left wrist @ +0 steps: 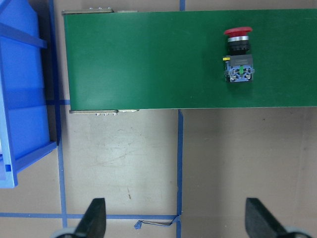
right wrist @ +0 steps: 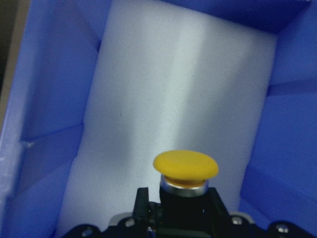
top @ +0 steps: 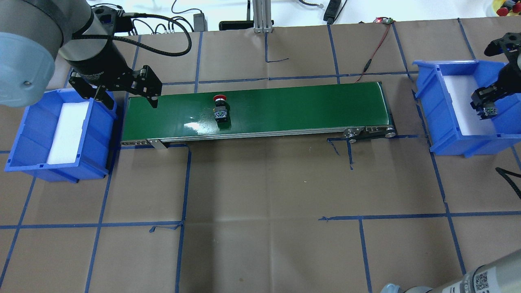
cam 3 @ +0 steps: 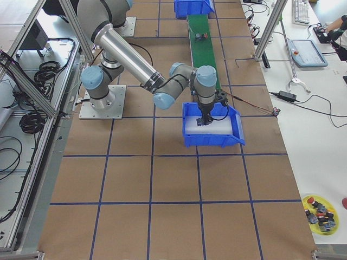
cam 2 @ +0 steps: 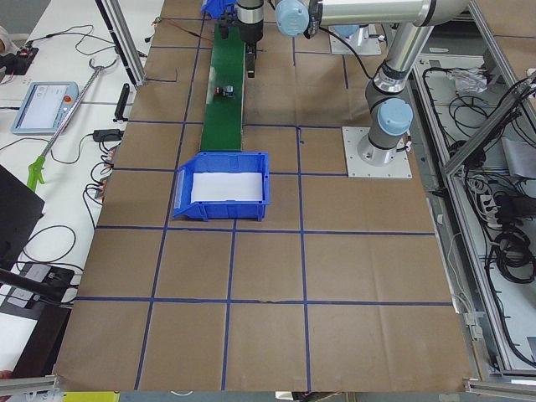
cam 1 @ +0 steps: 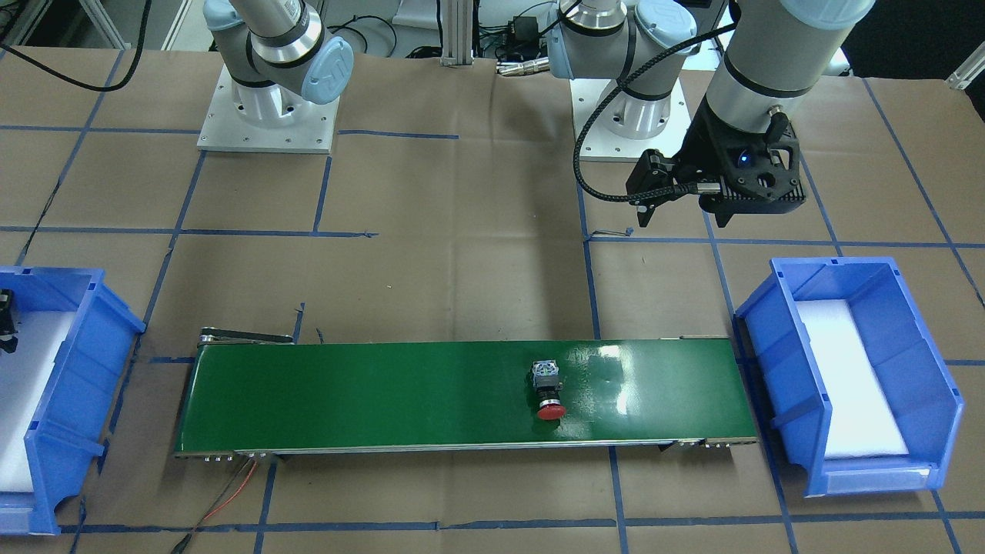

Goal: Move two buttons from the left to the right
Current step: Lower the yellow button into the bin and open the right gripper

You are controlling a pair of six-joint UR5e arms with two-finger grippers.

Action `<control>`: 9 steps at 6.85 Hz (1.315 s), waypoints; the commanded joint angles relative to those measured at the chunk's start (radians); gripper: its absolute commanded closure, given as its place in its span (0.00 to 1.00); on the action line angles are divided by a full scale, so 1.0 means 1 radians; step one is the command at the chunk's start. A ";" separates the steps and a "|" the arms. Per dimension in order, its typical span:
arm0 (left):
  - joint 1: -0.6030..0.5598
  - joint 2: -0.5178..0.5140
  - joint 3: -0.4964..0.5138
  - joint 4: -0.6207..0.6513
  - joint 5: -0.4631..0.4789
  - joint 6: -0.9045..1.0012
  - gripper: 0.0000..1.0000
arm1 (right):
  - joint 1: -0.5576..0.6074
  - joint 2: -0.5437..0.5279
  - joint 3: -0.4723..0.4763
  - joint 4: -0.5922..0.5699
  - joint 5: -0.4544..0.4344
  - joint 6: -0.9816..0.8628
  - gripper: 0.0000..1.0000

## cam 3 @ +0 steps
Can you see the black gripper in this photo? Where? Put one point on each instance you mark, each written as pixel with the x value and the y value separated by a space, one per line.
pixel 205 109

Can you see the red push button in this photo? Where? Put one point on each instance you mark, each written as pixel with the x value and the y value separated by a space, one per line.
pixel 201 37

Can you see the yellow push button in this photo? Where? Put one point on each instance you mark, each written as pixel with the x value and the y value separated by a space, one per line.
pixel 203 121

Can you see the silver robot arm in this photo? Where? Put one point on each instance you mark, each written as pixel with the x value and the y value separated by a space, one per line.
pixel 100 20

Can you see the yellow plate of buttons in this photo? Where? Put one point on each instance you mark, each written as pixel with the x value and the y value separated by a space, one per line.
pixel 321 215

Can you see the blue bin robot right side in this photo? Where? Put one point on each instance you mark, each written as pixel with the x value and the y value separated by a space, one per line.
pixel 218 112

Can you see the blue bin robot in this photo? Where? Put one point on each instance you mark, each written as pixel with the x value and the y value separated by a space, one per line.
pixel 218 112
pixel 183 8

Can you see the white foam pad right bin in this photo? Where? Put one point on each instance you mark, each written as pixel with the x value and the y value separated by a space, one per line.
pixel 216 127

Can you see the green conveyor belt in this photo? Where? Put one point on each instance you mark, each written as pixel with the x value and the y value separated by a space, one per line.
pixel 202 53

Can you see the black power brick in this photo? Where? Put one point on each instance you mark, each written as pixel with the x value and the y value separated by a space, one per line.
pixel 286 96

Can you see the blue bin robot left side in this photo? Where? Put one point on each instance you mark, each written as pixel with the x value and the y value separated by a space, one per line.
pixel 183 8

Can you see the teach pendant tablet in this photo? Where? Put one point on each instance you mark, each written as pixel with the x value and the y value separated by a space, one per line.
pixel 306 54

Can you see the white keyboard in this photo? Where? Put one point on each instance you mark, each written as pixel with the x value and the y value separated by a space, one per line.
pixel 300 12

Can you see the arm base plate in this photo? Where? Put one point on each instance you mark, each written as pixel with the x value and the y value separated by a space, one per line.
pixel 128 28
pixel 110 107

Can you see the aluminium frame post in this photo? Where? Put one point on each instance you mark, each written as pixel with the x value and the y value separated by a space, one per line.
pixel 274 19

